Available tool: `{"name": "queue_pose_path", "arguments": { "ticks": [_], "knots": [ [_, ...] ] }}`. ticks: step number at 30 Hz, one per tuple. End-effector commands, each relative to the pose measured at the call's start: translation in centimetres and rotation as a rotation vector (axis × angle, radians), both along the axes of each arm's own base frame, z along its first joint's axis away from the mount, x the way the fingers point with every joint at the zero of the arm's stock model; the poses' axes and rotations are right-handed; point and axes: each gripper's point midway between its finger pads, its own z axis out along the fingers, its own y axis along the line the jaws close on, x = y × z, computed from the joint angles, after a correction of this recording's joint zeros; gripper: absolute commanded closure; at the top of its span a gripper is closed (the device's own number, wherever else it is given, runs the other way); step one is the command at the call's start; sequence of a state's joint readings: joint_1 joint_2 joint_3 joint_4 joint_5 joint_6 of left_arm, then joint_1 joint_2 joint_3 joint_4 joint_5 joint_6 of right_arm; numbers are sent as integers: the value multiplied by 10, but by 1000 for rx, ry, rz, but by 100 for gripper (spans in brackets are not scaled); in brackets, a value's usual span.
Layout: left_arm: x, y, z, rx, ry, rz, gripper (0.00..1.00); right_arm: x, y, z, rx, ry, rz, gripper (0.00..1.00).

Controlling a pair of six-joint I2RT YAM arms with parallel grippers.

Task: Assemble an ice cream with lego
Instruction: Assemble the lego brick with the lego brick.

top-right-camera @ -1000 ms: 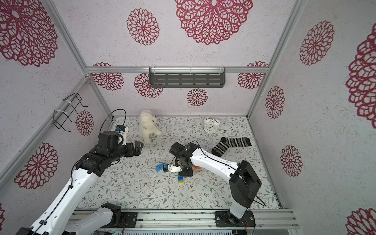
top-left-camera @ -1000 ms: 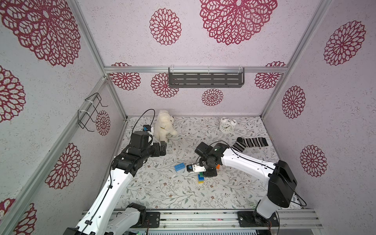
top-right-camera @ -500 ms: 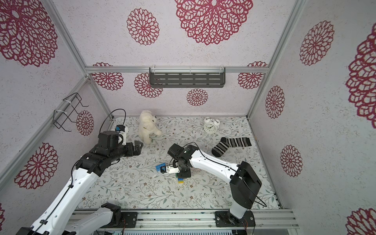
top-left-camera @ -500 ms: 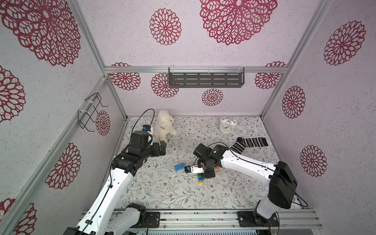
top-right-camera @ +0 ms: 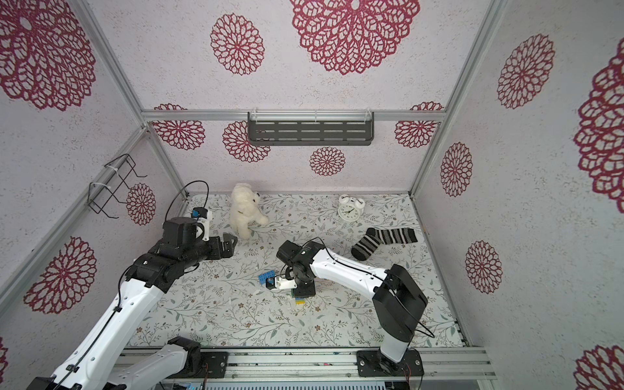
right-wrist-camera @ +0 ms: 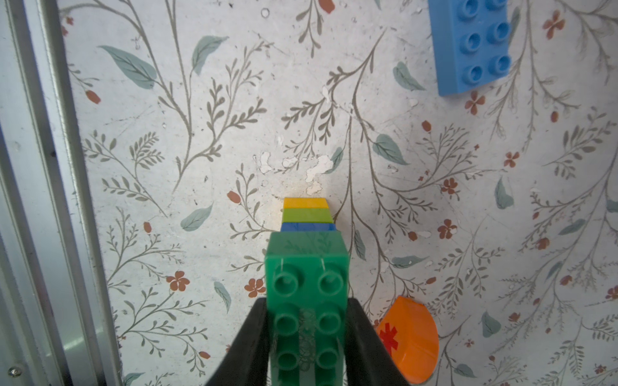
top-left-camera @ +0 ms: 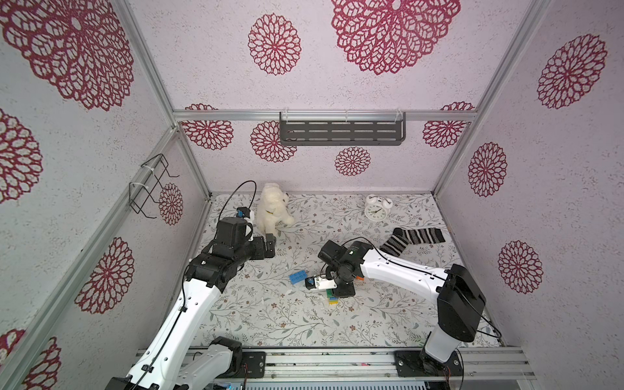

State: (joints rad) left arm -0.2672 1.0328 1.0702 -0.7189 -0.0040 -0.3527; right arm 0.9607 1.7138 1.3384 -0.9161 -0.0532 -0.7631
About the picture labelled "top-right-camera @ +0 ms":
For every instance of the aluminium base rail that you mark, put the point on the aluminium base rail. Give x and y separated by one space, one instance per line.
292 363

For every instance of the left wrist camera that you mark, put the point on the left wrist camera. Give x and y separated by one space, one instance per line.
203 218

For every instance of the white alarm clock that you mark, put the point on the white alarm clock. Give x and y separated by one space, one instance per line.
350 209

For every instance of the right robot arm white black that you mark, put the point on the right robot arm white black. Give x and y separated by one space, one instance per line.
398 302

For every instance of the grey metal wall shelf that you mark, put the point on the grey metal wall shelf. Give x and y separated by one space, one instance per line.
311 130

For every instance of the black wire wall rack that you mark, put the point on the black wire wall rack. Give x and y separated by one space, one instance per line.
100 194

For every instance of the white plush teddy bear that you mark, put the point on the white plush teddy bear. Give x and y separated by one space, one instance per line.
245 210

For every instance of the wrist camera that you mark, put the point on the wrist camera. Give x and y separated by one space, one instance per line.
280 283
203 218

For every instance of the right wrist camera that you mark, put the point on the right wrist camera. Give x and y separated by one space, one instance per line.
280 283

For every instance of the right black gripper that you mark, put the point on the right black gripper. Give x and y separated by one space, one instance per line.
302 288

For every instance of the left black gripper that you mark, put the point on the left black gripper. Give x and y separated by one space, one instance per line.
227 247

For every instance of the black grey striped sock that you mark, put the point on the black grey striped sock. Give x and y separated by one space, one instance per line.
374 238

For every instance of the light blue long lego brick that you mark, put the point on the light blue long lego brick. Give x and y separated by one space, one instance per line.
262 278

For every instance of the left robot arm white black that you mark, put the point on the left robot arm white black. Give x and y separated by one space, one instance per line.
96 355

